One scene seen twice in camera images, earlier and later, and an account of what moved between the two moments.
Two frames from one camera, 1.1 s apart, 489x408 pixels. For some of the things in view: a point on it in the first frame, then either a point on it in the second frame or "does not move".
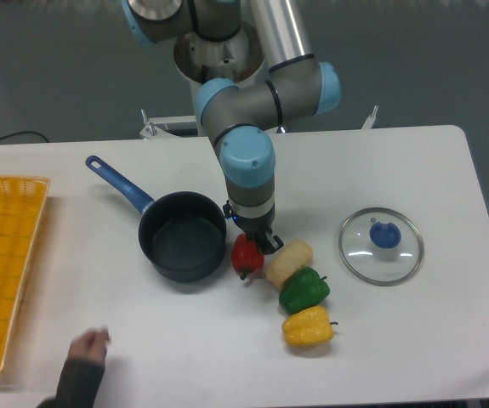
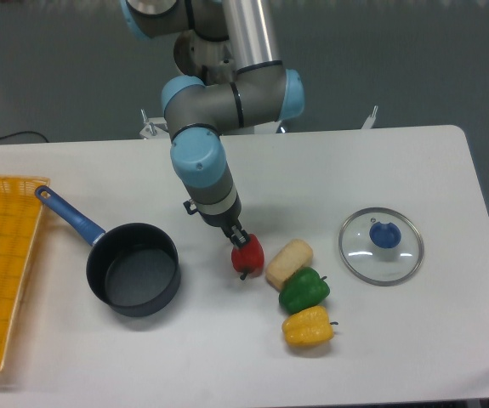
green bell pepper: x=305 y=288 does not move
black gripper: x=256 y=227 -> x=227 y=221
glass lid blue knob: x=381 y=246 does not move
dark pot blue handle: x=183 y=234 -> x=133 y=268
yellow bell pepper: x=308 y=327 does not move
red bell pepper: x=246 y=257 does not move
